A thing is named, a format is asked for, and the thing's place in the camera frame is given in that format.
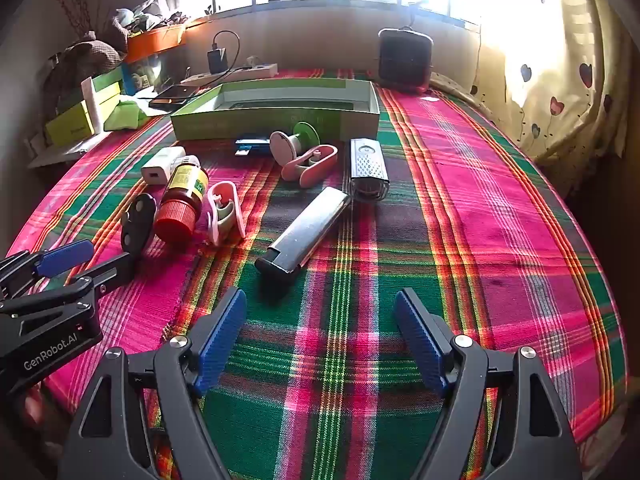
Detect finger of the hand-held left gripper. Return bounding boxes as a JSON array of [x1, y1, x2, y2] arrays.
[[0, 239, 97, 307], [17, 252, 139, 339]]

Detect white flat box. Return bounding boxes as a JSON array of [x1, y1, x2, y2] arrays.
[[81, 77, 99, 136]]

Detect teal printed box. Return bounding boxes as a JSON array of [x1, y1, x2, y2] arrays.
[[122, 60, 156, 96]]

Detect dry flower twigs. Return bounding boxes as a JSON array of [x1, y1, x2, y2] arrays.
[[55, 0, 96, 41]]

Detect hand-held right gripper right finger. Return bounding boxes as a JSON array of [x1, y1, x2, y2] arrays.
[[393, 287, 583, 480]]

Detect white charger adapter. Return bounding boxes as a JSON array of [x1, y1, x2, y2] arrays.
[[141, 146, 187, 184]]

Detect cream heart print curtain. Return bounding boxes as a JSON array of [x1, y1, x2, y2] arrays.
[[470, 0, 628, 161]]

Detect white power strip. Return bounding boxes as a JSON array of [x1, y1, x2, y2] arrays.
[[180, 62, 278, 86]]

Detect pink green plaid blanket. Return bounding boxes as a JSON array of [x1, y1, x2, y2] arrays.
[[7, 67, 628, 480]]

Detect white paper sheets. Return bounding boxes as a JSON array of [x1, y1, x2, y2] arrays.
[[27, 130, 121, 168]]

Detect red capped brown bottle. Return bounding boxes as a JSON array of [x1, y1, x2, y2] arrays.
[[153, 157, 210, 246]]

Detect light green pouch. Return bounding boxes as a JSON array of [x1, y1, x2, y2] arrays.
[[105, 100, 151, 131]]

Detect brown checked cloth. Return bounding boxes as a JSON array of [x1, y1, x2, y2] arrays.
[[47, 32, 126, 86]]

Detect silver rectangular lighter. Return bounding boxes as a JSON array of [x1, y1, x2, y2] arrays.
[[254, 186, 353, 275]]

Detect black heater cable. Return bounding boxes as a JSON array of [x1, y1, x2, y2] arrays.
[[404, 0, 431, 31]]

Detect potted succulent plants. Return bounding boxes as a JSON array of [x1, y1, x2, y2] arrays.
[[112, 0, 188, 36]]

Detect black charger cable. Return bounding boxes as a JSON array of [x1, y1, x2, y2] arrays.
[[212, 30, 242, 80]]

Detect bike light with clear lens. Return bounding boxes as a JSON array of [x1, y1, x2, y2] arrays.
[[348, 137, 390, 204]]

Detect blue translucent usb device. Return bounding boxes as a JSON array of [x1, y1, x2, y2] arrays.
[[234, 137, 273, 157]]

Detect black smartphone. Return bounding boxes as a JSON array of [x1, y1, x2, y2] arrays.
[[150, 85, 198, 108]]

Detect green cardboard box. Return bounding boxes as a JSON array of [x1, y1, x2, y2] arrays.
[[170, 79, 381, 142]]

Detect yellow-green carton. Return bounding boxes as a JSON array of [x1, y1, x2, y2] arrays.
[[45, 97, 96, 148]]

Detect black round key fob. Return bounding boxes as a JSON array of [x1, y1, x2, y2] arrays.
[[120, 192, 157, 253]]

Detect black speaker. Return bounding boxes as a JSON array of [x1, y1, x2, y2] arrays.
[[377, 27, 433, 93]]

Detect orange planter box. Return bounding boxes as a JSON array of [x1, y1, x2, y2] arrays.
[[125, 22, 188, 63]]

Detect pink cable clip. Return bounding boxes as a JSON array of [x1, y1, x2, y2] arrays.
[[205, 181, 247, 247], [281, 144, 340, 183]]

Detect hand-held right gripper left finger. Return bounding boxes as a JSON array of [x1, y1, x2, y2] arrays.
[[60, 287, 248, 480]]

